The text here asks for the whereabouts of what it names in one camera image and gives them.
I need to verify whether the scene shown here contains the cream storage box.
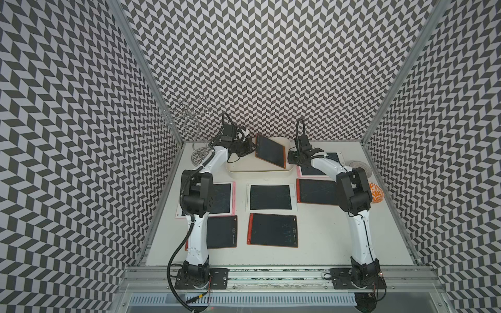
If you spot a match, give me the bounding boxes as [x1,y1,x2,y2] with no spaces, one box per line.
[225,137,293,173]

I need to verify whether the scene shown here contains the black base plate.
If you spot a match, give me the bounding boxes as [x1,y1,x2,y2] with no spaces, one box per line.
[329,268,387,291]
[174,267,229,290]

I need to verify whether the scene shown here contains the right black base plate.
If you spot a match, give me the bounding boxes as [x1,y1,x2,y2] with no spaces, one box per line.
[329,268,387,291]

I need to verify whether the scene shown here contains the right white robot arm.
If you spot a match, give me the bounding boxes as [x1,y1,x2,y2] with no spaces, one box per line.
[288,134,384,290]

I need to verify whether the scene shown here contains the orange patterned bowl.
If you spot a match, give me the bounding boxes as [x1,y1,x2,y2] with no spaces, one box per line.
[369,183,384,203]

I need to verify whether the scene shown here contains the white framed writing tablet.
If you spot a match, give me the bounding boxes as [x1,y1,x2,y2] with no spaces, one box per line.
[245,184,297,211]

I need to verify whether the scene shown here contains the clear glass bowl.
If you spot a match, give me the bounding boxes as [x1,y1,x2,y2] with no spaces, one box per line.
[349,160,373,177]

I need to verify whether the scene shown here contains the aluminium front rail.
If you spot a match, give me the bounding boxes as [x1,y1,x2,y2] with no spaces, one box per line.
[117,265,443,293]

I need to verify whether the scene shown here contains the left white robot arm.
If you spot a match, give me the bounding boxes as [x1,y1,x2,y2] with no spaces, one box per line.
[180,124,253,284]

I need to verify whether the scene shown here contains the silver wire stand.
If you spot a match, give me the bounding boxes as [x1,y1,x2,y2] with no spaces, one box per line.
[178,97,212,166]

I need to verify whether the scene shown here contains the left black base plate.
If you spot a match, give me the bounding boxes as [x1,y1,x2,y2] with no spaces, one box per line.
[174,267,229,290]

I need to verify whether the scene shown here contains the red framed writing tablet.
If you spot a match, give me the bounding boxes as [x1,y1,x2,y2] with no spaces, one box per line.
[205,215,238,249]

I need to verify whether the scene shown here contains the pink edged writing tablet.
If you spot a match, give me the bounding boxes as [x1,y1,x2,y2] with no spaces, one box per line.
[175,180,236,219]

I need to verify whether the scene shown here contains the black corrugated cable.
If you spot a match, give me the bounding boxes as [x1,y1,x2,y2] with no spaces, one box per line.
[166,175,204,313]

